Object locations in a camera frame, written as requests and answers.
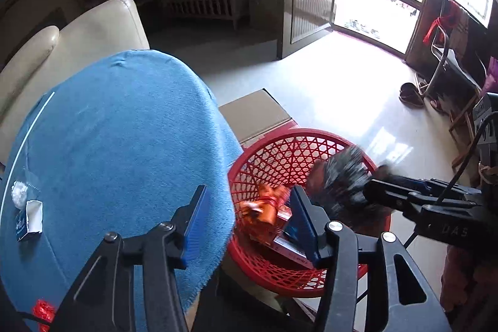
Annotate metal chair frame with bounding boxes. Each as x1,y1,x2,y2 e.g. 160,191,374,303
412,26,453,100

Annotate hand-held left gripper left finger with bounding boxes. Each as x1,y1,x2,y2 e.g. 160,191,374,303
58,184,209,332

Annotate orange plastic bag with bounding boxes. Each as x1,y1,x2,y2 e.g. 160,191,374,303
239,183,289,236

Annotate cream leather sofa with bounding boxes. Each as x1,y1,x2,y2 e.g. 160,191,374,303
0,0,150,169

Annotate black plastic bag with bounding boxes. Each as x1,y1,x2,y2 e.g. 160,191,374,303
309,144,392,233

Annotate red tassel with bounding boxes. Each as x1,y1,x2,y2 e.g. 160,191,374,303
422,0,462,45

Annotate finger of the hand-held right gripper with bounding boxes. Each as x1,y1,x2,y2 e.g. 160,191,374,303
363,179,429,216
401,177,454,193

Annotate orange cardboard box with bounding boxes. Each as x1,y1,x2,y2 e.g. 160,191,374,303
271,211,317,268

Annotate dark slippers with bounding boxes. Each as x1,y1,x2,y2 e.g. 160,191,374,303
400,82,425,108

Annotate small cardboard box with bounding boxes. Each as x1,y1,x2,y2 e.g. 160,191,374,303
249,0,279,31

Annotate white thin strip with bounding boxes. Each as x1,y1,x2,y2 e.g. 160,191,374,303
0,91,56,216

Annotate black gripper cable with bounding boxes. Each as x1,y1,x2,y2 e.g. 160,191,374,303
402,118,498,247

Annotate row of shoes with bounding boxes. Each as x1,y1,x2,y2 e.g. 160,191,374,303
345,19,382,40

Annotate red plastic bag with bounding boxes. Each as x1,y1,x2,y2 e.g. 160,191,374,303
32,299,56,322

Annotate dark cardboard box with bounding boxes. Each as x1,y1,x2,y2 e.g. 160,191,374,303
15,200,44,242

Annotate white plastic bag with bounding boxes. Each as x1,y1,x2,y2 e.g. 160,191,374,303
11,180,40,209

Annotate large flat cardboard box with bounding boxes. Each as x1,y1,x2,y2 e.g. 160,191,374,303
218,88,298,148

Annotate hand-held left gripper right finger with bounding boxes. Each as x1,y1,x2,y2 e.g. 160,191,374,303
290,185,452,332

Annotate red plastic basket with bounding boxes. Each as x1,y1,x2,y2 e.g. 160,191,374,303
227,128,392,297

